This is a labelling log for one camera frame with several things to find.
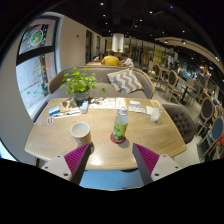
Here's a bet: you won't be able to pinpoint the clear glass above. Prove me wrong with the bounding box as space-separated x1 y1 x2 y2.
150 105 164 124

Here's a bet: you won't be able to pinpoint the grey upholstered sofa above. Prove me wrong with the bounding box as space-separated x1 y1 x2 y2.
48 65 156 100

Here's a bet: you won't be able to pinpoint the white paper cup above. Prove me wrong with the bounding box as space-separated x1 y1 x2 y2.
69 121 92 147

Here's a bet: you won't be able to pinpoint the dark grey tufted armchair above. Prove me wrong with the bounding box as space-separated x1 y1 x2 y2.
161 103 199 145

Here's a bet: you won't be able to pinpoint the wall poster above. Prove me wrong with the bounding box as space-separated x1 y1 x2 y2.
15 15 61 120

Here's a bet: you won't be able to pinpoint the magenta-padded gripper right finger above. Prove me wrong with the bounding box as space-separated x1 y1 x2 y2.
131 142 183 186

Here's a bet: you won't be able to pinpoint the person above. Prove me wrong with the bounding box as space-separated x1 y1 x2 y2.
100 50 121 67
119 53 135 68
93 53 105 62

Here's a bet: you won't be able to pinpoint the flat round red coaster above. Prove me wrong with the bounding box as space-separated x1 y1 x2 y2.
110 132 127 145

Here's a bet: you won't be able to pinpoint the grey chevron cushion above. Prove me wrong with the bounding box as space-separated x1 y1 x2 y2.
106 68 145 95

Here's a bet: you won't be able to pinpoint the blue and white card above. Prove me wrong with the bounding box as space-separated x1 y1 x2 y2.
48 105 61 117

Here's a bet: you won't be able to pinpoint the white round pillar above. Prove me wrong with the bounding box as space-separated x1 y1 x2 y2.
111 32 125 53

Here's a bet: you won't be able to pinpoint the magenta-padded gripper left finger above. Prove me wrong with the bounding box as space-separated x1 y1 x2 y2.
40 142 92 186

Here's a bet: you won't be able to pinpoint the ceiling lights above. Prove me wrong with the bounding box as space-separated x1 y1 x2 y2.
96 1 223 73

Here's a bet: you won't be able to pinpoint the white paper leaflet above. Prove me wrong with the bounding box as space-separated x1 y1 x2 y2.
128 99 147 114

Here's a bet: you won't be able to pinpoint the potted green plant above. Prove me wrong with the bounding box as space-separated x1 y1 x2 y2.
59 66 107 104

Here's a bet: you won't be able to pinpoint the white menu sheet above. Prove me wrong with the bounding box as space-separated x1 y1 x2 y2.
89 97 117 110

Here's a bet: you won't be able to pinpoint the light blue tissue box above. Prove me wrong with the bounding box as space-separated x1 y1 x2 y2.
80 100 90 115

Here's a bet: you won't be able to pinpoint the green-labelled drink bottle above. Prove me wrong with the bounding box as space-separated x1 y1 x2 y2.
112 105 130 143

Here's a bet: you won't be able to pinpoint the group of dining chairs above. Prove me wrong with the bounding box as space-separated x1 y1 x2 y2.
146 63 224 161

